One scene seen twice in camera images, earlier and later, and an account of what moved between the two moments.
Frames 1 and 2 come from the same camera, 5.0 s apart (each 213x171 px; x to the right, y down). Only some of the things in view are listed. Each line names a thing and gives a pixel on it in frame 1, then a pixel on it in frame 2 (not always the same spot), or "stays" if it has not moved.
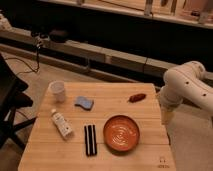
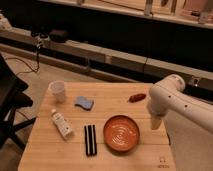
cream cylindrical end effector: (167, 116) to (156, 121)
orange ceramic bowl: (121, 134) stays
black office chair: (11, 99) stays
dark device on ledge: (59, 36) stays
